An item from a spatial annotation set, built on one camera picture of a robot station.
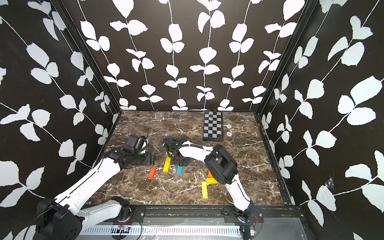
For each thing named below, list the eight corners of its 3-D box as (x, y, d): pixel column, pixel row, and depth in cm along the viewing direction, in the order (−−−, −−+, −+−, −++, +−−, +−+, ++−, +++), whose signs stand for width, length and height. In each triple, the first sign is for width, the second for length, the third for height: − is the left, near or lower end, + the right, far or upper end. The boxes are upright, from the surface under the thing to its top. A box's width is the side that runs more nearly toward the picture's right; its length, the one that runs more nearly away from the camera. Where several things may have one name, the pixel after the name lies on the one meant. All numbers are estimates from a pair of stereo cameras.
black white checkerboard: (202, 140, 104) (202, 138, 103) (204, 112, 122) (204, 110, 121) (223, 141, 104) (223, 139, 102) (221, 113, 122) (222, 111, 120)
